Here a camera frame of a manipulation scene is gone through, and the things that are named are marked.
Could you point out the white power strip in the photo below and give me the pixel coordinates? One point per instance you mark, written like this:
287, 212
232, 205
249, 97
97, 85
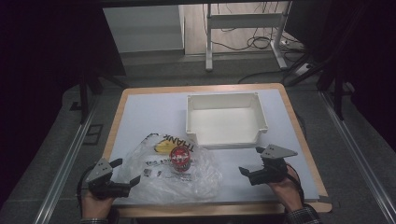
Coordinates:
303, 69

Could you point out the person's left hand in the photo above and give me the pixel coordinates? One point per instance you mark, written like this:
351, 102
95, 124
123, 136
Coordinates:
97, 207

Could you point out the person's right hand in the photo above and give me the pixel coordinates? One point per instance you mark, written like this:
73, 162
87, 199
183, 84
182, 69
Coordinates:
288, 193

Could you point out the grey panel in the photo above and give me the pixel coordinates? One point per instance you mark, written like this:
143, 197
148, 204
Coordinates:
143, 29

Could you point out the white desk frame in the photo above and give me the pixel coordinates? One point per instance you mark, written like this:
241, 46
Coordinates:
244, 20

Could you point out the white table mat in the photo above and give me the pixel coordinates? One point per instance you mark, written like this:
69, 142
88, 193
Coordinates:
155, 112

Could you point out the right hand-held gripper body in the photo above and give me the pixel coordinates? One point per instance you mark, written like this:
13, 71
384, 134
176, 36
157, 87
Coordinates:
271, 169

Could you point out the white plastic bin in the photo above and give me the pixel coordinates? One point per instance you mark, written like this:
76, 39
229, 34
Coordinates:
225, 124

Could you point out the metal floor rail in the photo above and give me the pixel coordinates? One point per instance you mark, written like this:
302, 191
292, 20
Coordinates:
62, 174
358, 155

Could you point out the red can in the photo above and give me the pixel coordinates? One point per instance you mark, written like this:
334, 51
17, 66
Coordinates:
180, 159

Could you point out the dark metal stand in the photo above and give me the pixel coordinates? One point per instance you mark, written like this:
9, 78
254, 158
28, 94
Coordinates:
337, 90
90, 90

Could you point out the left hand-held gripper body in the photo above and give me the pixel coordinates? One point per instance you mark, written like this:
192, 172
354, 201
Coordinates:
99, 174

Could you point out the clear plastic bag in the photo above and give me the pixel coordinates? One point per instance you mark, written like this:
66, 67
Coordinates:
199, 183

